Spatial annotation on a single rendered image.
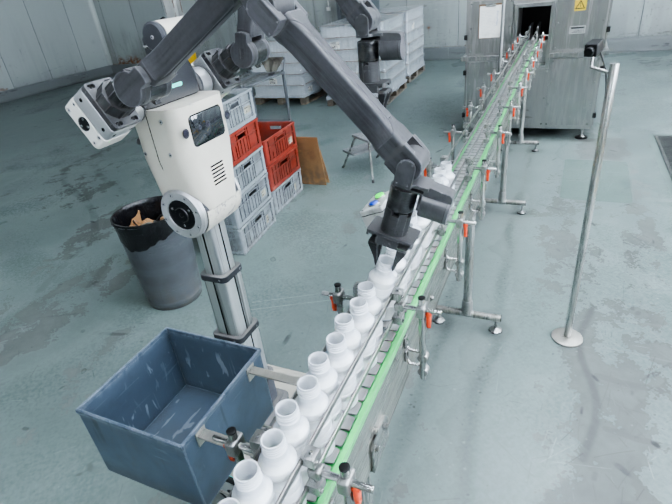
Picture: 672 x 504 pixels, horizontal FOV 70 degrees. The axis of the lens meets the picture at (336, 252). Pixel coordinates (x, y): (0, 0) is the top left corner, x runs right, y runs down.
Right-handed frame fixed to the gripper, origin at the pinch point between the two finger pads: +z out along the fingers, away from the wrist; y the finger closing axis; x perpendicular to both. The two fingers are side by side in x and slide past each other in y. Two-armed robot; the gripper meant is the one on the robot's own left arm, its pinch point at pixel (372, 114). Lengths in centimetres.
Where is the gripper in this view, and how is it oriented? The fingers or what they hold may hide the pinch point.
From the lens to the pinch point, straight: 142.9
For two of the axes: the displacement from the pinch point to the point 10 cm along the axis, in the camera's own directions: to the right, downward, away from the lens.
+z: 1.0, 8.6, 4.9
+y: -9.1, -1.2, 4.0
